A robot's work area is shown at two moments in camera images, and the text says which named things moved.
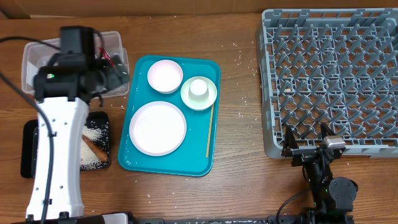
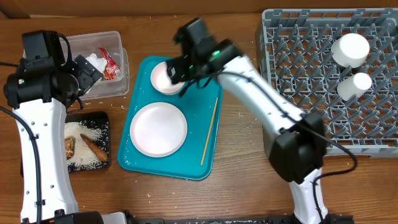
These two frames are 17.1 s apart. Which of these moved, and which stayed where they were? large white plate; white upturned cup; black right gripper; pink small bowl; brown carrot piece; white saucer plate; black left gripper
Moved: black right gripper; black left gripper; white saucer plate; white upturned cup
Stayed: brown carrot piece; large white plate; pink small bowl
